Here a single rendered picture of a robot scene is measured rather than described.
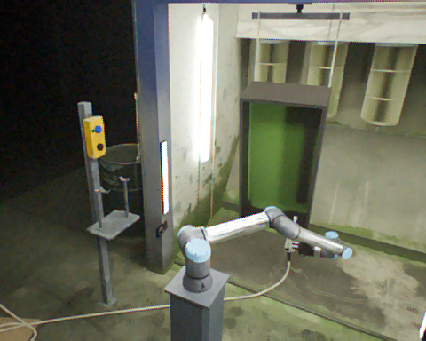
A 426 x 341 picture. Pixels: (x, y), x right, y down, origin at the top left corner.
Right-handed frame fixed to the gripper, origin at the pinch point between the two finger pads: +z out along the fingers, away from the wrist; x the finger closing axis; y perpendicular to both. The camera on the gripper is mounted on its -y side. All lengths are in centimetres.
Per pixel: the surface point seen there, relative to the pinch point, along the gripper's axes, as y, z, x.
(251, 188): -15, 43, 58
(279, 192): -15, 16, 57
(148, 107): -112, 104, -12
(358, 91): -87, -45, 159
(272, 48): -135, 39, 134
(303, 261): 50, -10, 43
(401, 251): 50, -96, 85
